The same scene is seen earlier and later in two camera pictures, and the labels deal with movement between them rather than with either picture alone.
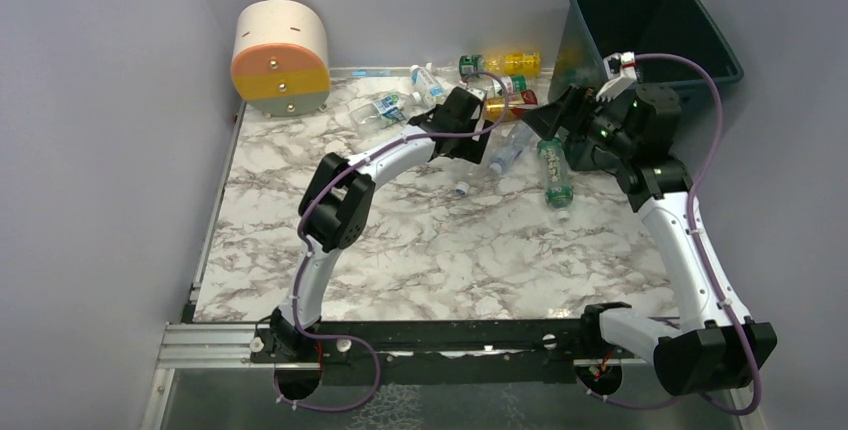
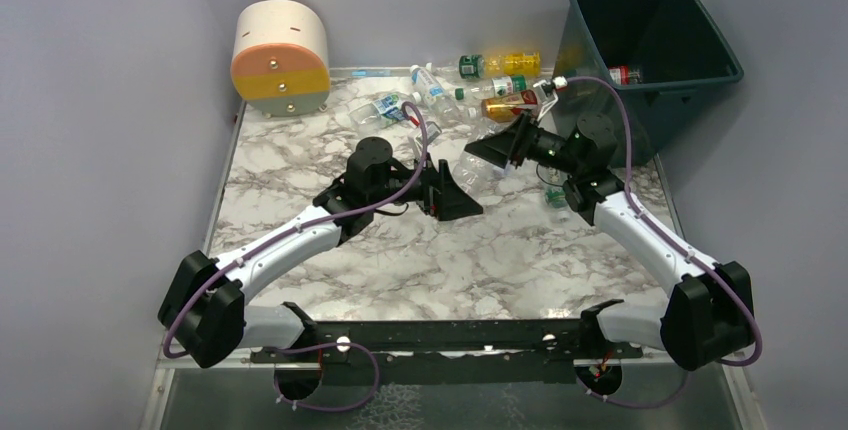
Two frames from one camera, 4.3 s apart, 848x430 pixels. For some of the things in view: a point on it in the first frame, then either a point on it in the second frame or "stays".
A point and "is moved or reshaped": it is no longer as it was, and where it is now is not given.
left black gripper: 457,118 → 431,189
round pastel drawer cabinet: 280,65 stays
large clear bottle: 463,173 is moved or reshaped
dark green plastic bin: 602,17 stays
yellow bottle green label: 518,64 stays
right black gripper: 569,115 → 520,145
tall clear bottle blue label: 428,85 stays
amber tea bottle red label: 505,108 stays
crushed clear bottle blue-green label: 385,111 stays
